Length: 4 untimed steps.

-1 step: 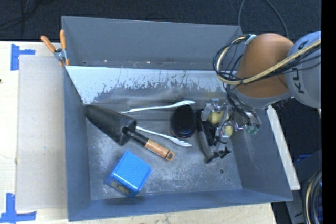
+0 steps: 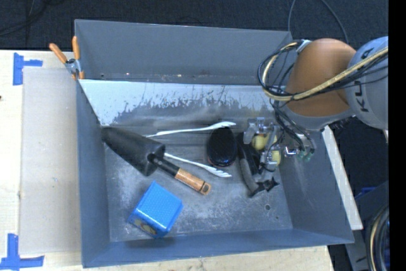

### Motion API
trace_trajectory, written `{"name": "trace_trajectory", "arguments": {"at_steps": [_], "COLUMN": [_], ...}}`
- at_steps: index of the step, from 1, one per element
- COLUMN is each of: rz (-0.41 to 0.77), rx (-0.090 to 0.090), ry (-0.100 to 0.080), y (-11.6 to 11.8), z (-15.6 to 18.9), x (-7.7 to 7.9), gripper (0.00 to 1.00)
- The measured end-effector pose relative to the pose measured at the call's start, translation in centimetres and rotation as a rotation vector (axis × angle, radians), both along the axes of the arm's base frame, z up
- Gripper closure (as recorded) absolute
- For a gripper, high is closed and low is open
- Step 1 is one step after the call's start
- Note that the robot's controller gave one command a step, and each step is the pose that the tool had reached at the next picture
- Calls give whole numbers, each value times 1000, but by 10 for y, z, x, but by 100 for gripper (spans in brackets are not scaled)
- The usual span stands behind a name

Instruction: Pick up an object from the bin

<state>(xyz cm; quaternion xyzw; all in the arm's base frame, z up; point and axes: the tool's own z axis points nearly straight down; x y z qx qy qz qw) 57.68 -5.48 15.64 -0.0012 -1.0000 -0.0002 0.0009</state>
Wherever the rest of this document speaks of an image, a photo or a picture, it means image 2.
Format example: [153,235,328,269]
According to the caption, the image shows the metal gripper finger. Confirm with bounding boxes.
[259,149,286,169]
[244,117,277,141]

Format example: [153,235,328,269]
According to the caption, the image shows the yellow toy fruit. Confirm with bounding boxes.
[252,133,282,166]

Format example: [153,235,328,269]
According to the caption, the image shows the black and grey pliers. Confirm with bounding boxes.
[237,142,280,198]

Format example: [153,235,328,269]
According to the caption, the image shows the black oval brush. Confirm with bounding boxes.
[206,127,238,168]

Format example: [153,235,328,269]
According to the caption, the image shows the white plastic tongs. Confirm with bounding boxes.
[145,121,237,178]

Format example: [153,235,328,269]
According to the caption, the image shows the grey metal bin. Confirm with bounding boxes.
[73,18,355,269]

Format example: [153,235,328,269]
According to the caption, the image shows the blue box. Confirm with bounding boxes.
[127,180,184,239]

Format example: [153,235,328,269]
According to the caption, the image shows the black trowel with wooden handle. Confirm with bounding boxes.
[100,126,212,196]

